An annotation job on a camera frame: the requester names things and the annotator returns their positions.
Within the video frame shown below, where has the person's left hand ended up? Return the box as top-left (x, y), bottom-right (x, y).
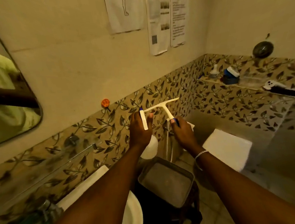
top-left (126, 109), bottom-right (156, 153)

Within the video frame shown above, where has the person's right hand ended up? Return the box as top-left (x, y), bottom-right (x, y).
top-left (170, 115), bottom-right (200, 156)

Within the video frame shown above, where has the white strip with blue tip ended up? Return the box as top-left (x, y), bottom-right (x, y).
top-left (139, 107), bottom-right (149, 131)

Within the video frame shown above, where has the white squeegee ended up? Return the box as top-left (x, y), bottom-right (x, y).
top-left (143, 97), bottom-right (182, 130)

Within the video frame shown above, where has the person's right forearm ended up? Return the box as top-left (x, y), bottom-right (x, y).
top-left (191, 140), bottom-right (295, 224)

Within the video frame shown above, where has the person's left forearm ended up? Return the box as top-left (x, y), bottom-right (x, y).
top-left (36, 145), bottom-right (152, 224)

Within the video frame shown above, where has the metal tray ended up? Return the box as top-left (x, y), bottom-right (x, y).
top-left (136, 153), bottom-right (197, 211)

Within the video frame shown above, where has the white toilet cistern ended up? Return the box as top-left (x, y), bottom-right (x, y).
top-left (201, 126), bottom-right (255, 176)

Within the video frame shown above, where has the small white bottle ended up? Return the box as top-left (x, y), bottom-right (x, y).
top-left (208, 64), bottom-right (220, 79)

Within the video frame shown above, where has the blue and white container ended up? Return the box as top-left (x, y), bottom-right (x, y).
top-left (220, 66), bottom-right (241, 86)

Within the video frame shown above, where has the clear plastic box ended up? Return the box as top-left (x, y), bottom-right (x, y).
top-left (239, 71), bottom-right (266, 90)

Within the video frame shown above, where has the dark wooden stool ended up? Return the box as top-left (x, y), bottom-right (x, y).
top-left (134, 174), bottom-right (204, 224)

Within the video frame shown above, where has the paper sheet with photos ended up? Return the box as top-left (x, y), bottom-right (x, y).
top-left (145, 0), bottom-right (175, 57)

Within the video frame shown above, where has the white wash basin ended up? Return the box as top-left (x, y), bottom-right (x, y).
top-left (53, 162), bottom-right (144, 224)

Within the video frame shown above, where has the paper sheet with text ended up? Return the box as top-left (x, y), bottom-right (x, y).
top-left (167, 0), bottom-right (192, 48)

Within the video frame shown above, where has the white handheld device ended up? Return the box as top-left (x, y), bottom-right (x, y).
top-left (262, 79), bottom-right (287, 91)

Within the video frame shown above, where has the white paper sheet with drawing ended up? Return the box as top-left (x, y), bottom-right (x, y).
top-left (103, 0), bottom-right (147, 35)

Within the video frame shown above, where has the black brush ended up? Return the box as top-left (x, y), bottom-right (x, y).
top-left (270, 84), bottom-right (295, 100)

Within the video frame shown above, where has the silver chain bracelet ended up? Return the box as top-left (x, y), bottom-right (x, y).
top-left (194, 150), bottom-right (210, 161)

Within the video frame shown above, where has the orange wall hook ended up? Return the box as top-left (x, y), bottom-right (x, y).
top-left (100, 98), bottom-right (112, 113)

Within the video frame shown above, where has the round dark wall fixture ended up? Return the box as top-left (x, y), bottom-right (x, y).
top-left (251, 40), bottom-right (275, 59)

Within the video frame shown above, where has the glass wall shelf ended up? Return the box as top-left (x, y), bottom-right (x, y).
top-left (0, 142), bottom-right (102, 213)

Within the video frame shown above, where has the wall mirror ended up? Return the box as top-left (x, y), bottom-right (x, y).
top-left (0, 2), bottom-right (46, 149)

